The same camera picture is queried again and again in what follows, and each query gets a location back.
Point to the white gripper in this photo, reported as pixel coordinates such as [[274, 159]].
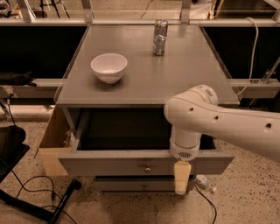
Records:
[[184, 152]]

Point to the grey top drawer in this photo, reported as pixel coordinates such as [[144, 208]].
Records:
[[112, 142]]

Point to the grey drawer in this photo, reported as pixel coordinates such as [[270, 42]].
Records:
[[134, 183], [112, 142]]

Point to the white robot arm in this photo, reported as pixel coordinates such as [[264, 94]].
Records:
[[196, 112]]

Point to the grey bottom drawer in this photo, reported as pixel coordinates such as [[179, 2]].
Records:
[[134, 183]]

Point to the grey drawer cabinet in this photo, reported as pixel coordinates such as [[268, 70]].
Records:
[[149, 80]]

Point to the clear plastic bottle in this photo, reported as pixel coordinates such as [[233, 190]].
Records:
[[206, 183]]

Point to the white ceramic bowl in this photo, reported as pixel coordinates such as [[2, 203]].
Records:
[[109, 67]]

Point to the cardboard box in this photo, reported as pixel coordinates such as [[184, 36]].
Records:
[[55, 141]]

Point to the silver soda can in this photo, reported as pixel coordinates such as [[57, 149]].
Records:
[[159, 36]]

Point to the black stand base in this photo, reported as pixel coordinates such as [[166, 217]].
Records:
[[12, 149]]

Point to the black cloth on rail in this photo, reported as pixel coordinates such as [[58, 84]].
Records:
[[17, 79]]

